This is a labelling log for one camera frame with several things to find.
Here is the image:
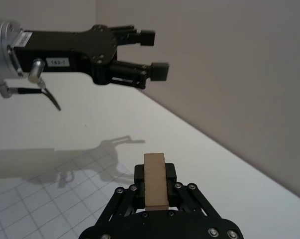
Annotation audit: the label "white table cloth with grid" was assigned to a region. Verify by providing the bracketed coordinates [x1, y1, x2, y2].
[0, 72, 300, 239]

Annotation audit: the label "pale wooden block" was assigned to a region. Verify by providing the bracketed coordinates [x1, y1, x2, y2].
[143, 152, 169, 211]

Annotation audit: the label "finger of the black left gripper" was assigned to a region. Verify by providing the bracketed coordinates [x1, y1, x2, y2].
[106, 59, 170, 90]
[109, 24, 157, 48]

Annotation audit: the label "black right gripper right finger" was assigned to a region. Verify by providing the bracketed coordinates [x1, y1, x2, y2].
[164, 162, 223, 220]

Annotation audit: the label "thin dark cable silver plugs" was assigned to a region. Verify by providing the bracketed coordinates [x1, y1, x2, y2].
[0, 58, 62, 112]

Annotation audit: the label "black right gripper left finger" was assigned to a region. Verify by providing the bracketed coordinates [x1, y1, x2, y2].
[97, 163, 146, 226]

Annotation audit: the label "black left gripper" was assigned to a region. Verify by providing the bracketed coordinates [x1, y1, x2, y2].
[13, 24, 118, 86]

